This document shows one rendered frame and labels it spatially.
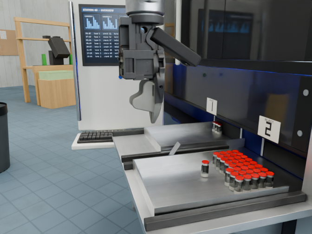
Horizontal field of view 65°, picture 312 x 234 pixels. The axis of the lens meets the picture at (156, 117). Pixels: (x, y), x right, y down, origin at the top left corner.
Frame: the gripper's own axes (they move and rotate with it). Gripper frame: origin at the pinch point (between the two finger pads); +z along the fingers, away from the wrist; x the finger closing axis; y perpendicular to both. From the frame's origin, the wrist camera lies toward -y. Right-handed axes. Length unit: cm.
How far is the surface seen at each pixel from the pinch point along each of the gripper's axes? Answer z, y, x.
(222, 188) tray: 21.4, -19.1, -2.4
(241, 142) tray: 20, -42, -28
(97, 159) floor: 109, 7, -239
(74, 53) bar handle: -14, 19, -86
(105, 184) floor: 109, 3, -175
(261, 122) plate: 6.6, -35.5, -10.2
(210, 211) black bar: 19.7, -9.9, 8.0
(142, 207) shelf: 21.6, 3.2, -0.1
